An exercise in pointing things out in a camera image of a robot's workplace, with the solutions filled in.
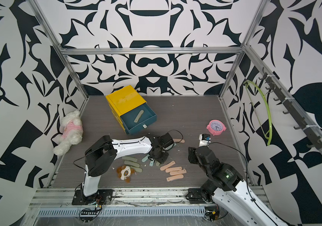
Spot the teal top drawer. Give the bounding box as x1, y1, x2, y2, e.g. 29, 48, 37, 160
120, 103, 157, 135

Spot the yellow drawer cabinet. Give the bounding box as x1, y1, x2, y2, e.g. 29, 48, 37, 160
106, 85, 147, 134

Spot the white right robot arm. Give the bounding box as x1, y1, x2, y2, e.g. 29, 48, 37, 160
186, 146, 289, 226

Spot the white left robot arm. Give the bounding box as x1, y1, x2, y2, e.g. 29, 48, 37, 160
81, 133, 174, 197

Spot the brown white plush toy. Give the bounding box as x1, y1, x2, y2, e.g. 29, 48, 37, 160
117, 165, 135, 183

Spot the pink alarm clock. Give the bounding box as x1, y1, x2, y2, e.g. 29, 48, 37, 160
206, 120, 226, 136

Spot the white plush dog pink shirt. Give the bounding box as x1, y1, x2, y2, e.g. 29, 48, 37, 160
53, 110, 83, 156

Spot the green toy bow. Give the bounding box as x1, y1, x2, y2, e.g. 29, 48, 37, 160
243, 80, 273, 147

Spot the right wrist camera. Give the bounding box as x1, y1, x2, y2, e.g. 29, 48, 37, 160
199, 134, 211, 147

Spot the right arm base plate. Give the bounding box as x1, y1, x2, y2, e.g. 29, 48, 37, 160
186, 188, 213, 204

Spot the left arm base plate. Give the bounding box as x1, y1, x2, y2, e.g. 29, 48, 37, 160
72, 189, 113, 206

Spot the black wall hook rack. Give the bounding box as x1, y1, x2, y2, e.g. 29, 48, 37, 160
260, 68, 322, 150

